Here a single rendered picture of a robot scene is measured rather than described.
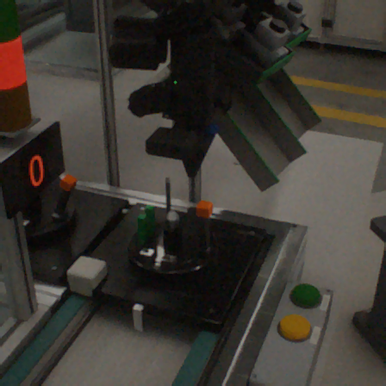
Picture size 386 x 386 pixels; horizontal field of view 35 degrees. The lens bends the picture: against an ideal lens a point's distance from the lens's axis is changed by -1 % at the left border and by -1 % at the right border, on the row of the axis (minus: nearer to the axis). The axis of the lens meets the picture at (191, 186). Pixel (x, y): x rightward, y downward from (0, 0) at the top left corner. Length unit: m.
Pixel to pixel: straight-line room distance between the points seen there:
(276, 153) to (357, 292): 0.30
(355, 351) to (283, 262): 0.17
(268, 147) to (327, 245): 0.22
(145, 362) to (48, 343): 0.13
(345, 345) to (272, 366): 0.22
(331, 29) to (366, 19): 0.28
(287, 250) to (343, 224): 0.28
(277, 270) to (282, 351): 0.18
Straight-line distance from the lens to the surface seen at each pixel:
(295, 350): 0.84
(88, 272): 0.91
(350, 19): 4.91
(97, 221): 1.05
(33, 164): 0.73
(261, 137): 1.16
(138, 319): 0.89
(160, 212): 1.07
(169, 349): 0.89
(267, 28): 1.04
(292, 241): 1.03
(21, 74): 0.69
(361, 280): 1.13
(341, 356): 0.99
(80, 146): 1.55
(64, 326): 0.90
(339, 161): 1.50
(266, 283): 0.93
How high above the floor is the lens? 1.56
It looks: 31 degrees down
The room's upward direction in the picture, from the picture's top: straight up
